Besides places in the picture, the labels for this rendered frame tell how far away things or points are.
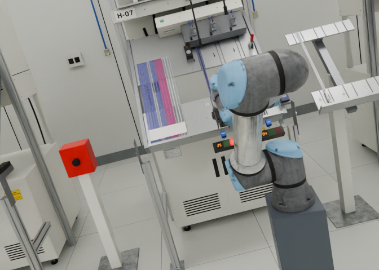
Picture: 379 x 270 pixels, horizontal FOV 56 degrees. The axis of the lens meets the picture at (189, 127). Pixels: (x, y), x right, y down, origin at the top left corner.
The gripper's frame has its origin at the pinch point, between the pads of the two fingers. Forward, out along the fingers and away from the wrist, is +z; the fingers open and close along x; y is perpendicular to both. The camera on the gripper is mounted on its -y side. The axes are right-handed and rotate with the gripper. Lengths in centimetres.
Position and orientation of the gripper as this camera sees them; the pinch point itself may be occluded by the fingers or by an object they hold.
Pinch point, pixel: (223, 123)
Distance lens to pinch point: 162.6
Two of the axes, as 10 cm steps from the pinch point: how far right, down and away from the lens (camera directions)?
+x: 9.7, -2.5, -0.1
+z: 1.3, 4.9, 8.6
